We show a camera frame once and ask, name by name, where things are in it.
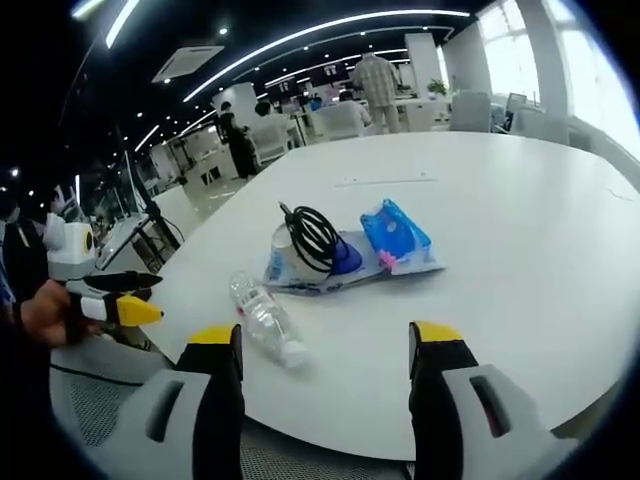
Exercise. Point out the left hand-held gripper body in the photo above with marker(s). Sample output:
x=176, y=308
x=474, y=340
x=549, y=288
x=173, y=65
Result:
x=70, y=245

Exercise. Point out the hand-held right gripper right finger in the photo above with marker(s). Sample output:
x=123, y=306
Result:
x=450, y=400

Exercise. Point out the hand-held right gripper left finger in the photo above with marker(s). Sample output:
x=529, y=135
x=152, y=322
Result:
x=200, y=400

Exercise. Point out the clear plastic bottle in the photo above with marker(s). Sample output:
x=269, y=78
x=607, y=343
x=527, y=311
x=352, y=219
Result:
x=265, y=320

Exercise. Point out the blue-white packet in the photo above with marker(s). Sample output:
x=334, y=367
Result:
x=365, y=272

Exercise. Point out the small dark blue pouch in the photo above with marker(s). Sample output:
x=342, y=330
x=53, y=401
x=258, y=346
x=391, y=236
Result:
x=347, y=260

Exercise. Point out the blue tissue packet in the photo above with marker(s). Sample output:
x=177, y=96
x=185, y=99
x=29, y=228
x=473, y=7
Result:
x=395, y=235

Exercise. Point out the person's left hand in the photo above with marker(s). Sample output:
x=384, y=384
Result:
x=45, y=315

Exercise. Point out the white side desk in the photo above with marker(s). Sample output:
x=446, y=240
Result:
x=120, y=240

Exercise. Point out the grey mesh chair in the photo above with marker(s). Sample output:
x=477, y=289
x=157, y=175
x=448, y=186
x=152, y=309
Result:
x=100, y=400

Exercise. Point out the white table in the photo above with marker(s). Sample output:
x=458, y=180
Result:
x=500, y=250

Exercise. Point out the ceiling air vent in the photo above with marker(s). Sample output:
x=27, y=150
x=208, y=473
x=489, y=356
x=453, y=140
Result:
x=189, y=62

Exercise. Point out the green potted plant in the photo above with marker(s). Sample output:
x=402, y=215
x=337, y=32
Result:
x=437, y=87

